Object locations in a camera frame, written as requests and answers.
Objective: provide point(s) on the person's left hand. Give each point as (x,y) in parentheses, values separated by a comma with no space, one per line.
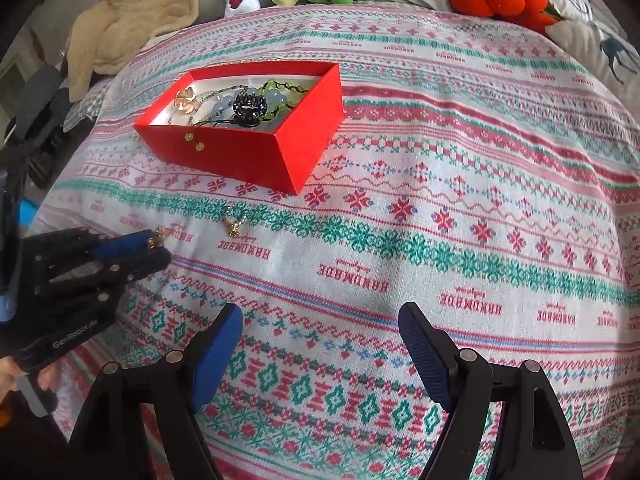
(50,377)

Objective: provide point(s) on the gold earring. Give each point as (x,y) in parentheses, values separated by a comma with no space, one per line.
(159,237)
(233,228)

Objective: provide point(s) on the grey checkered sheet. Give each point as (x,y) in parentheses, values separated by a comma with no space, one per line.
(87,105)

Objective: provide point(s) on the dark grey chair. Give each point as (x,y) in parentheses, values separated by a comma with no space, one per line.
(42,95)

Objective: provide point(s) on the white deer print pillow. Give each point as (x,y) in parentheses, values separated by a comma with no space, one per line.
(580,45)

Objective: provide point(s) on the red cardboard box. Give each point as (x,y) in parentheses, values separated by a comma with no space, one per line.
(235,160)

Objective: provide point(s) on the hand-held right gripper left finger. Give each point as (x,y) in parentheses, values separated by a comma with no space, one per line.
(220,350)

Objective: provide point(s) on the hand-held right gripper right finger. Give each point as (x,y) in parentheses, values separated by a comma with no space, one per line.
(425,355)

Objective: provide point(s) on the gold flower brooch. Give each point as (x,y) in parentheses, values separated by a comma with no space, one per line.
(187,100)

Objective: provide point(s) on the dark blue rhinestone hair clip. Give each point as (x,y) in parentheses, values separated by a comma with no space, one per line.
(250,107)

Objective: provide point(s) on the beige quilted blanket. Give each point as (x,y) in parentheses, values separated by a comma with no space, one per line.
(135,25)

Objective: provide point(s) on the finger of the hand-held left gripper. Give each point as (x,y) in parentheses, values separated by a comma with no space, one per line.
(125,246)
(145,263)

